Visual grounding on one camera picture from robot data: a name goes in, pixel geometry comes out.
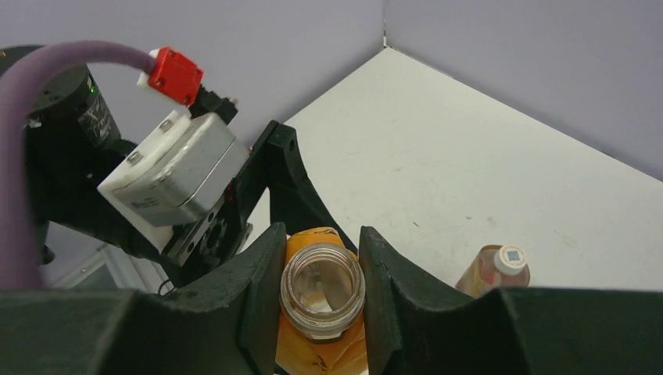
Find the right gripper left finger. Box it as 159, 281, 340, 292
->
1, 223, 286, 374

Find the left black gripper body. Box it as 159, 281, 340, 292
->
159, 145, 268, 288

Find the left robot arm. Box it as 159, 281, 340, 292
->
1, 41, 337, 289

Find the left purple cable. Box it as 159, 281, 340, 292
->
0, 40, 157, 291

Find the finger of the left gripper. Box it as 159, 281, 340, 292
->
251, 120, 357, 253

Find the gold red label bottle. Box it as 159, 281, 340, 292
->
455, 245, 530, 298

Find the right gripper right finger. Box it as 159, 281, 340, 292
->
359, 227, 662, 374

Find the orange blue label bottle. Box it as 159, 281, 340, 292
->
275, 227, 368, 374

